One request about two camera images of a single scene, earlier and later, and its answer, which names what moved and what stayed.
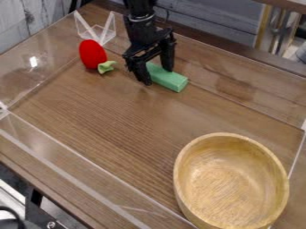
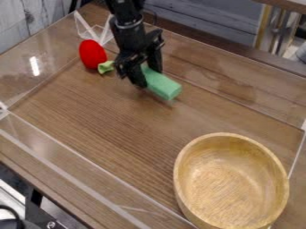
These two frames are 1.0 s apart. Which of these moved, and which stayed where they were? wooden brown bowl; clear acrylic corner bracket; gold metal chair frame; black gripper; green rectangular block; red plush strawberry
Moved: black gripper; green rectangular block
Stayed: gold metal chair frame; clear acrylic corner bracket; wooden brown bowl; red plush strawberry
